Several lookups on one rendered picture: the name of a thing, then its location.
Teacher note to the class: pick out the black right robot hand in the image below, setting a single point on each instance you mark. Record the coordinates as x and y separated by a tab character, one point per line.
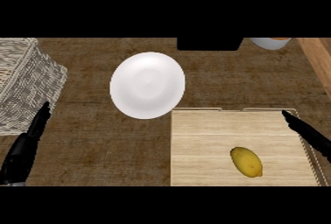
307	131

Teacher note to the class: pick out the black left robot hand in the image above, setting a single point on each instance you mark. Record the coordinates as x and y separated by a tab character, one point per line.
23	151

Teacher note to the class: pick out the yellow lemon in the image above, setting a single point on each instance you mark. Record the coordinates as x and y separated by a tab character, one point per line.
246	162

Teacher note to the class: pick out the pale wooden tray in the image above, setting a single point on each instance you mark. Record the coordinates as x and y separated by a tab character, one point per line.
215	145

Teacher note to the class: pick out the white oval plate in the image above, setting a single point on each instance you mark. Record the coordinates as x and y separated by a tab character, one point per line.
147	85

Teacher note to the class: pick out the grey wicker basket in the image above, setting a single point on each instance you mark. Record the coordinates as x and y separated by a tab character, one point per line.
26	84

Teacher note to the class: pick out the light brown wooden panel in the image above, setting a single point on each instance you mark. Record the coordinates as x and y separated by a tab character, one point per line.
318	58

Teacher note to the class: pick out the white cup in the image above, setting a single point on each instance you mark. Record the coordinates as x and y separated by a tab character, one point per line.
270	43

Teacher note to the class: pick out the black box appliance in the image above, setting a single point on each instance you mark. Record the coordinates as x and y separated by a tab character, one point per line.
210	43

